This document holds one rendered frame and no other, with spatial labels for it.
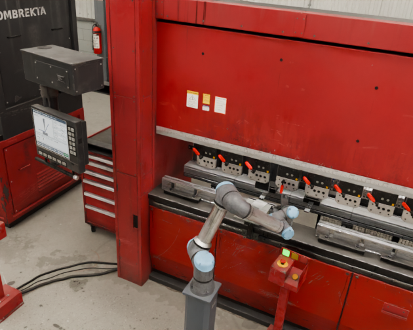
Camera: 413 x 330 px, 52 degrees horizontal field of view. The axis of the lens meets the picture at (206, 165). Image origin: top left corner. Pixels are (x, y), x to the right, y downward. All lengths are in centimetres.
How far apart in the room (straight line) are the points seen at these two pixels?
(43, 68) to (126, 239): 150
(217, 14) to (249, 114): 65
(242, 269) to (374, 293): 92
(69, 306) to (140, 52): 206
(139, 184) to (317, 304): 154
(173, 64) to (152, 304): 190
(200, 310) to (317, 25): 176
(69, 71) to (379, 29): 174
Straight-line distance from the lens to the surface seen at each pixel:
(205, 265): 244
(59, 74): 271
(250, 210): 233
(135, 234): 344
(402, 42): 249
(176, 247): 343
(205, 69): 283
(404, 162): 269
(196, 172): 345
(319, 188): 283
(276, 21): 259
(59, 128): 283
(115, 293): 373
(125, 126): 304
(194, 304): 262
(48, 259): 416
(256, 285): 329
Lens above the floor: 257
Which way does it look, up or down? 27 degrees down
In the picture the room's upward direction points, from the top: 4 degrees clockwise
